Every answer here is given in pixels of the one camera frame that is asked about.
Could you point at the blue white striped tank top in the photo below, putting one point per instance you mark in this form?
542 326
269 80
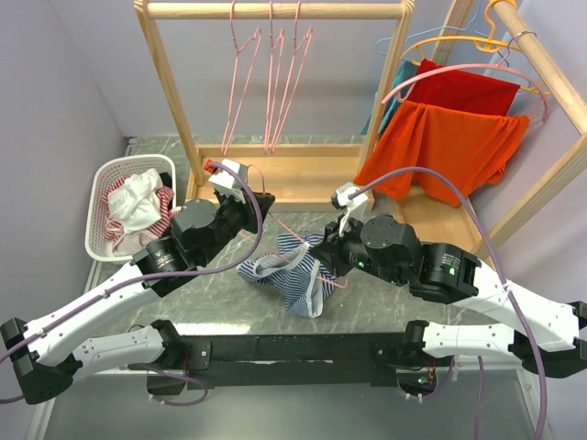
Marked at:
302 280

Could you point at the red shirt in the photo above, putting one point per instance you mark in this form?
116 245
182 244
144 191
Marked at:
466 92

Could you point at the red white striped tank top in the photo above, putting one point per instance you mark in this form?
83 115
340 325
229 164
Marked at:
127 244

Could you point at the large pink plastic hanger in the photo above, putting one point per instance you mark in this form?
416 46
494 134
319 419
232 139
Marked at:
428 68

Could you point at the large wooden clothes rack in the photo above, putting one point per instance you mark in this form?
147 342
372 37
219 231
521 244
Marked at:
563 172

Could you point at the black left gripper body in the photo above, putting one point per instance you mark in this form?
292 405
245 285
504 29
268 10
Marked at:
234 215

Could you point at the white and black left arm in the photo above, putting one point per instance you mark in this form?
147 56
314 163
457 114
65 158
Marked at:
49 354

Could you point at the white perforated laundry basket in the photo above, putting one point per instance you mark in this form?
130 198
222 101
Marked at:
96 245

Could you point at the orange plastic hanger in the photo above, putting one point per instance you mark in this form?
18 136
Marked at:
483 43

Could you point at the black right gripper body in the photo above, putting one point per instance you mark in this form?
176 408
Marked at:
349 250

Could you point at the blue wire hanger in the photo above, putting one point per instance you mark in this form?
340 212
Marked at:
457 24

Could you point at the small wooden clothes rack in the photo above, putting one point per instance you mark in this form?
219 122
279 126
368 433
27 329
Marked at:
302 175

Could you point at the pink hanger of striped top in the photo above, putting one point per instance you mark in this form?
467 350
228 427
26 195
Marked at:
276 50

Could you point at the pink hanger of white top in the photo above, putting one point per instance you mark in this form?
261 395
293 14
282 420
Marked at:
291 83

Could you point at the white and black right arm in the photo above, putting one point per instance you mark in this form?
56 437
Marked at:
544 335

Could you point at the orange shirt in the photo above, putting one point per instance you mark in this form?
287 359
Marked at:
468 153

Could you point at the black tank top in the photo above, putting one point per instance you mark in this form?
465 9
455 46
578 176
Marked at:
166 179

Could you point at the pink wire hanger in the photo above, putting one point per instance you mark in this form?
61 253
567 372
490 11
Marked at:
246 54

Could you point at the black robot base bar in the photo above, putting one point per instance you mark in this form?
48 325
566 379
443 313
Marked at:
276 360

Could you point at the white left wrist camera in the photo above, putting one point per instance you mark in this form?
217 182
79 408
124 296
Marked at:
225 183

